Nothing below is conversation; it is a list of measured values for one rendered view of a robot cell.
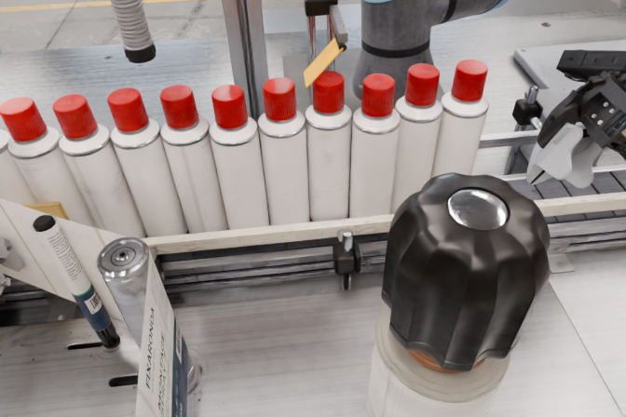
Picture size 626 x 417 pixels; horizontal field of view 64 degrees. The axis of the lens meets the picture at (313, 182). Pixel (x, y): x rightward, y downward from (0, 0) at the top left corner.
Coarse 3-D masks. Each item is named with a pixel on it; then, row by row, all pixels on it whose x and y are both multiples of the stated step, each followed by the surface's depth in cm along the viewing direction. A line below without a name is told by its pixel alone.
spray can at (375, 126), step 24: (384, 96) 50; (360, 120) 52; (384, 120) 52; (360, 144) 54; (384, 144) 53; (360, 168) 56; (384, 168) 55; (360, 192) 58; (384, 192) 58; (360, 216) 61
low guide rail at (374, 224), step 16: (624, 192) 62; (544, 208) 61; (560, 208) 61; (576, 208) 61; (592, 208) 62; (608, 208) 62; (288, 224) 59; (304, 224) 59; (320, 224) 59; (336, 224) 59; (352, 224) 59; (368, 224) 59; (384, 224) 60; (144, 240) 58; (160, 240) 58; (176, 240) 58; (192, 240) 58; (208, 240) 58; (224, 240) 58; (240, 240) 59; (256, 240) 59; (272, 240) 59; (288, 240) 60
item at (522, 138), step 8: (488, 136) 63; (496, 136) 63; (504, 136) 63; (512, 136) 63; (520, 136) 63; (528, 136) 63; (536, 136) 63; (480, 144) 63; (488, 144) 63; (496, 144) 63; (504, 144) 64; (512, 144) 64; (520, 144) 64
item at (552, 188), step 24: (528, 192) 67; (552, 192) 67; (576, 192) 67; (600, 192) 67; (552, 216) 64; (576, 216) 64; (600, 216) 64; (624, 216) 64; (312, 240) 62; (336, 240) 62; (360, 240) 62; (384, 240) 62
